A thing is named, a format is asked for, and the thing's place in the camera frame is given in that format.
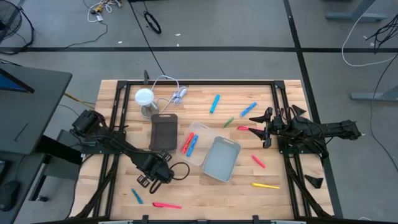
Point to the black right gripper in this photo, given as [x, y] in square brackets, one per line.
[286, 129]

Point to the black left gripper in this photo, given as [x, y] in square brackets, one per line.
[157, 169]

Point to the pink marker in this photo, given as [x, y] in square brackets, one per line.
[242, 127]
[258, 161]
[166, 205]

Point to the blue marker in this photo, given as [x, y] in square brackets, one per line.
[248, 109]
[192, 145]
[214, 103]

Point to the teal marker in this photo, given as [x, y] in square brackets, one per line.
[137, 196]

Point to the green marker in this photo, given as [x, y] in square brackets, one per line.
[228, 122]

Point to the red marker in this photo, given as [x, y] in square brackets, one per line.
[187, 143]

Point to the yellow marker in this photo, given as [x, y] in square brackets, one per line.
[264, 186]

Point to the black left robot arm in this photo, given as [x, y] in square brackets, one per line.
[124, 146]

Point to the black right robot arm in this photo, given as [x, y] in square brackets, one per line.
[335, 127]

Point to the dark grey translucent bin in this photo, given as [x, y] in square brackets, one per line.
[163, 132]

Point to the light grey plastic bin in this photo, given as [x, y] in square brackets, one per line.
[221, 160]

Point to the clear plastic bin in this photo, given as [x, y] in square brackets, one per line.
[200, 133]

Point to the grey desk foot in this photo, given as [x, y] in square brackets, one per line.
[374, 96]
[351, 15]

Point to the dark grey side desk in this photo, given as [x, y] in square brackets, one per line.
[28, 168]

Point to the black desk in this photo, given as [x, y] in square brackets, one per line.
[40, 109]

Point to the black computer mouse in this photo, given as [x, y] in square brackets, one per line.
[8, 195]

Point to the monitor with blue screen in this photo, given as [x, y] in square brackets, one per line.
[9, 84]

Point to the black floor fan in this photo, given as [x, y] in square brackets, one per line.
[9, 15]

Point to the black aluminium table frame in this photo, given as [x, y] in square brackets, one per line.
[202, 82]

